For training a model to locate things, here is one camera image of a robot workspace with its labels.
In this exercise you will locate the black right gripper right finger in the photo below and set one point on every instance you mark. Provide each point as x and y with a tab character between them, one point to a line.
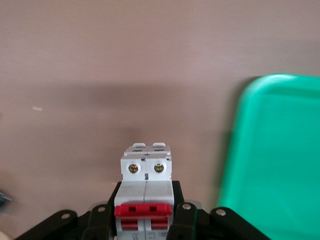
185	225

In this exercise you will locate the orange capped push button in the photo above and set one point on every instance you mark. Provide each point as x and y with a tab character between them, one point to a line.
4	198

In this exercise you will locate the green plastic tray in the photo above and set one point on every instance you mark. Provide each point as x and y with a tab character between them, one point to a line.
275	162

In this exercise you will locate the white circuit breaker red switch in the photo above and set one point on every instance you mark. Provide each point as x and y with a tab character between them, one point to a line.
145	190

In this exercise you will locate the brown table cover mat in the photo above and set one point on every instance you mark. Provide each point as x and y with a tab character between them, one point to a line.
75	50

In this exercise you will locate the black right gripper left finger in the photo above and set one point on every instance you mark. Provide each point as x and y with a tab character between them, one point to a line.
97	225

